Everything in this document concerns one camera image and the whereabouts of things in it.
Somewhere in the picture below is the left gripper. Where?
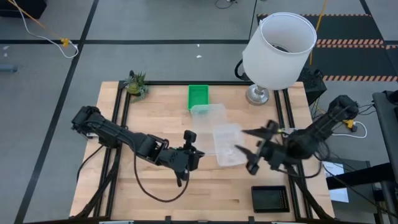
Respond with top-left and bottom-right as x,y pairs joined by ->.
157,131 -> 206,188

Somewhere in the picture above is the black arm base cable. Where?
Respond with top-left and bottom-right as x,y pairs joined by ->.
76,144 -> 105,184

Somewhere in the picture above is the black lamp cord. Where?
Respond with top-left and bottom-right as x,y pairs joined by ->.
234,58 -> 249,81

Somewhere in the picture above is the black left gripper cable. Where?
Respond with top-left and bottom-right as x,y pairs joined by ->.
132,152 -> 191,203

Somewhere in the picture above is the black hazard-striped floor mat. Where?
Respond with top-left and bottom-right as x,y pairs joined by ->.
256,12 -> 398,82

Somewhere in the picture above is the white paper sheet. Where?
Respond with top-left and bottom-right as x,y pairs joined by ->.
323,161 -> 349,203

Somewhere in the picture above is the white looped cable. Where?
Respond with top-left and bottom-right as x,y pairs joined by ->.
331,120 -> 368,139

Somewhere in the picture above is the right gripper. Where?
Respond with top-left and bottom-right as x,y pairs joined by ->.
233,119 -> 292,175

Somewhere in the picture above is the black power supply box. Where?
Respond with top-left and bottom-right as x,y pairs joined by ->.
297,67 -> 328,106

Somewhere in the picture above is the white floor cable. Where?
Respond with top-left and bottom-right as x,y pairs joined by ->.
11,0 -> 80,59

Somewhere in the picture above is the white lamp shade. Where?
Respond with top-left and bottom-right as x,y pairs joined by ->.
241,11 -> 318,91

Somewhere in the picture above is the small potted succulent plant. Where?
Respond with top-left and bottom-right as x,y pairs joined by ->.
124,70 -> 149,103

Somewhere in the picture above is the black aluminium table frame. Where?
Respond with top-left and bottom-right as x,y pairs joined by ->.
73,80 -> 336,224

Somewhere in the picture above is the black floor crate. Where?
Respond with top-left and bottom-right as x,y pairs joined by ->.
0,0 -> 47,19

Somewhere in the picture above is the silver lamp base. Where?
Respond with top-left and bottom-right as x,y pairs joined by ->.
245,83 -> 271,106

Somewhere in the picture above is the yellow hanging cable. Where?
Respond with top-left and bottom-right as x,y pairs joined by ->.
6,0 -> 71,48
309,0 -> 328,65

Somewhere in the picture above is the black equipment stand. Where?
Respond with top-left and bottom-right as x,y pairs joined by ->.
326,90 -> 398,224

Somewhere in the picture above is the black hanging cable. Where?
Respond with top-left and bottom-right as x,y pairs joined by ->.
248,0 -> 259,40

